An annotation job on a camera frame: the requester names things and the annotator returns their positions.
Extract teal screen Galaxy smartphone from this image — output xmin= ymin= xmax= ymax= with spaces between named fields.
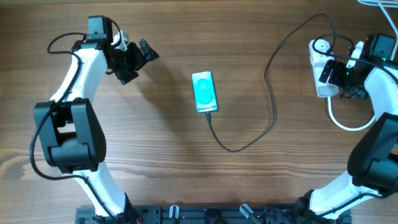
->
xmin=191 ymin=71 xmax=218 ymax=113

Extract black USB charging cable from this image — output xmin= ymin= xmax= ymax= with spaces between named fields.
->
xmin=205 ymin=12 xmax=337 ymax=154

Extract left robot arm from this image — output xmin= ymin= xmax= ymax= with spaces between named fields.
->
xmin=29 ymin=16 xmax=159 ymax=223

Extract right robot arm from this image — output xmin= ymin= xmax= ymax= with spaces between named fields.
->
xmin=292 ymin=34 xmax=397 ymax=223

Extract white USB charger plug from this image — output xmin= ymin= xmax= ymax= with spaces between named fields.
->
xmin=310 ymin=50 xmax=334 ymax=67

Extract white power strip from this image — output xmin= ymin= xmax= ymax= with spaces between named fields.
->
xmin=308 ymin=40 xmax=338 ymax=98

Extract black right camera cable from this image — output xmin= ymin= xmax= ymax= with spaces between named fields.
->
xmin=312 ymin=33 xmax=398 ymax=215

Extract black camera cable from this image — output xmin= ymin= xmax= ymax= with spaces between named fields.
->
xmin=29 ymin=19 xmax=122 ymax=224
xmin=312 ymin=33 xmax=398 ymax=215

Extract white power strip cord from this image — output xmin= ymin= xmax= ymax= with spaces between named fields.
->
xmin=327 ymin=2 xmax=398 ymax=132

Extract black left camera cable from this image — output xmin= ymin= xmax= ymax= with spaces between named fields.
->
xmin=29 ymin=19 xmax=122 ymax=224

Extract white cables at corner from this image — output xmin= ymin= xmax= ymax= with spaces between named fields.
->
xmin=356 ymin=0 xmax=398 ymax=9

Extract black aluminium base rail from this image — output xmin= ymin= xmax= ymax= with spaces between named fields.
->
xmin=75 ymin=204 xmax=353 ymax=224

